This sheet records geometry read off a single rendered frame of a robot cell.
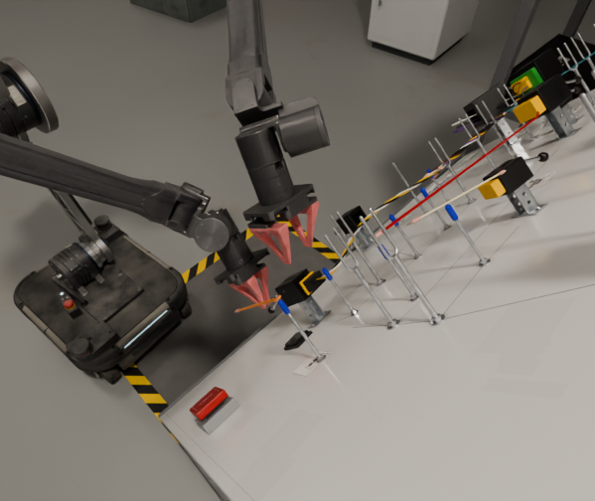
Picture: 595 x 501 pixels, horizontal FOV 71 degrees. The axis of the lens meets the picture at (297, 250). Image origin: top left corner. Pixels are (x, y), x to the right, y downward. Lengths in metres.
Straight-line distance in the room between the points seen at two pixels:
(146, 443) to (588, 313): 1.68
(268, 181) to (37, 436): 1.65
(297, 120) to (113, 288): 1.48
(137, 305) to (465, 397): 1.64
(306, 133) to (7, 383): 1.88
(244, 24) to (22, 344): 1.87
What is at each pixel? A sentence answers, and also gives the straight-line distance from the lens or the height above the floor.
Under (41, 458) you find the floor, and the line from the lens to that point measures 2.01.
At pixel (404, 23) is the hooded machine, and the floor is 0.29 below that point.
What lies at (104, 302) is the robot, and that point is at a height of 0.26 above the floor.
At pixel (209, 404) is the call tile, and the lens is 0.63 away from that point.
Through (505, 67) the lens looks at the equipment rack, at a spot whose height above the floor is 1.15.
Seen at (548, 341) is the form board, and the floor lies 1.44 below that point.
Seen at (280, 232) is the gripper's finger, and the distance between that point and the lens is 0.59.
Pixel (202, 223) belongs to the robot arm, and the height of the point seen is 1.23.
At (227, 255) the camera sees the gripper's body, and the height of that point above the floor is 1.13.
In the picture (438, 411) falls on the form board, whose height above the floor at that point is 1.39.
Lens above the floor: 1.71
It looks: 50 degrees down
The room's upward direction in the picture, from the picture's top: straight up
